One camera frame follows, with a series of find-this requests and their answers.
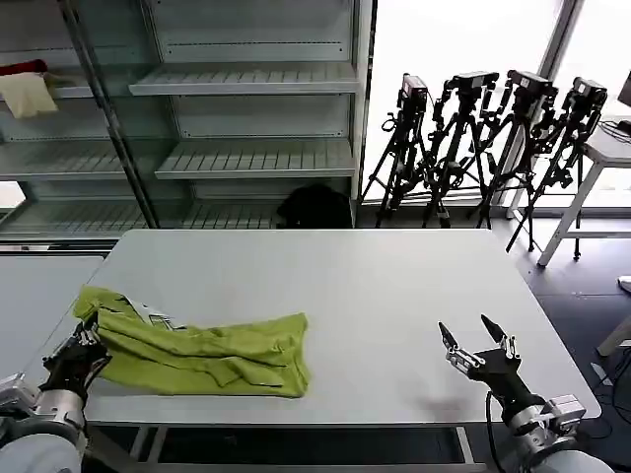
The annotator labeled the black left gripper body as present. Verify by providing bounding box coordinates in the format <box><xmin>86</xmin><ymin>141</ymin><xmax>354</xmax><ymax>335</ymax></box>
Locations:
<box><xmin>40</xmin><ymin>322</ymin><xmax>112</xmax><ymax>395</ymax></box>

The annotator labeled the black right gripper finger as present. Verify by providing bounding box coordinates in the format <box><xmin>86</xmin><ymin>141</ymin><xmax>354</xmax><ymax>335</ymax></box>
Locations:
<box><xmin>437</xmin><ymin>320</ymin><xmax>487</xmax><ymax>372</ymax></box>
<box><xmin>480</xmin><ymin>313</ymin><xmax>523</xmax><ymax>362</ymax></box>

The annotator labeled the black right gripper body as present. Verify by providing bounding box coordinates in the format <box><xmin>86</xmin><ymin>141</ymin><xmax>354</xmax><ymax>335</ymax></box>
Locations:
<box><xmin>462</xmin><ymin>347</ymin><xmax>546</xmax><ymax>423</ymax></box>

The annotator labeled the grey metal rack post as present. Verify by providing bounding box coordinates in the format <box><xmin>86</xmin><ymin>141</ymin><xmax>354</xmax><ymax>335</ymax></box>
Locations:
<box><xmin>61</xmin><ymin>0</ymin><xmax>162</xmax><ymax>229</ymax></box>

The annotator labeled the green shirt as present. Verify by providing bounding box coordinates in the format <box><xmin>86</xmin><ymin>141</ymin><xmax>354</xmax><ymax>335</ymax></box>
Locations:
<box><xmin>72</xmin><ymin>284</ymin><xmax>315</xmax><ymax>400</ymax></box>

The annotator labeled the white desk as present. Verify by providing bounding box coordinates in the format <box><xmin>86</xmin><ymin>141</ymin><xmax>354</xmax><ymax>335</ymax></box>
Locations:
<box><xmin>506</xmin><ymin>119</ymin><xmax>631</xmax><ymax>268</ymax></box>

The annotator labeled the beige folded cloth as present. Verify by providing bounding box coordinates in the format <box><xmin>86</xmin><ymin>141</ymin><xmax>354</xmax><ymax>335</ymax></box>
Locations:
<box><xmin>0</xmin><ymin>72</ymin><xmax>59</xmax><ymax>120</ymax></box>

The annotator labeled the black tripod with camera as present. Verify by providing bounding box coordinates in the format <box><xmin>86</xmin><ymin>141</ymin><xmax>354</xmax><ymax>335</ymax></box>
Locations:
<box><xmin>505</xmin><ymin>76</ymin><xmax>610</xmax><ymax>255</ymax></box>
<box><xmin>421</xmin><ymin>70</ymin><xmax>502</xmax><ymax>231</ymax></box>
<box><xmin>375</xmin><ymin>72</ymin><xmax>433</xmax><ymax>229</ymax></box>
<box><xmin>465</xmin><ymin>68</ymin><xmax>561</xmax><ymax>231</ymax></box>

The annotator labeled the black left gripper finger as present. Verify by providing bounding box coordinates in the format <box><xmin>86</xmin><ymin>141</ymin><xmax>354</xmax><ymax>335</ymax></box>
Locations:
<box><xmin>87</xmin><ymin>352</ymin><xmax>113</xmax><ymax>384</ymax></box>
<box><xmin>73</xmin><ymin>317</ymin><xmax>101</xmax><ymax>347</ymax></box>

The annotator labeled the red cloth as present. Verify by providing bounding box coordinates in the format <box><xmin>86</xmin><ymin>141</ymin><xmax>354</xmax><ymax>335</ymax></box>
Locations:
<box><xmin>0</xmin><ymin>58</ymin><xmax>49</xmax><ymax>78</ymax></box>

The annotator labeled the black bag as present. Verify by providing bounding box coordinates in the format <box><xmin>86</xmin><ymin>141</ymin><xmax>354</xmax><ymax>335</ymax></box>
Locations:
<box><xmin>274</xmin><ymin>183</ymin><xmax>355</xmax><ymax>231</ymax></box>

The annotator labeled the grey metal shelf unit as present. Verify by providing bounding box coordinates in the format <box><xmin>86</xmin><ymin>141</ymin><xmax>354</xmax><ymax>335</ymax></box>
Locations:
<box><xmin>127</xmin><ymin>0</ymin><xmax>374</xmax><ymax>231</ymax></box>

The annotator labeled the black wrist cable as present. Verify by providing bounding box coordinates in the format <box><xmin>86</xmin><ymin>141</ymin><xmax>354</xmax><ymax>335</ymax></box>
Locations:
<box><xmin>484</xmin><ymin>390</ymin><xmax>502</xmax><ymax>467</ymax></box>

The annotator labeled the black floor cable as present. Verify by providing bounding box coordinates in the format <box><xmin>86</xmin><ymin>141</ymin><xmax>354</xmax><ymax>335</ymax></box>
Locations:
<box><xmin>589</xmin><ymin>362</ymin><xmax>631</xmax><ymax>442</ymax></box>

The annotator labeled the grey shelf unit with cloths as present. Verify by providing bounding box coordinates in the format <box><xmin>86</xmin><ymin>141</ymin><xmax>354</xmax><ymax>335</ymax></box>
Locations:
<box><xmin>0</xmin><ymin>0</ymin><xmax>164</xmax><ymax>242</ymax></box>

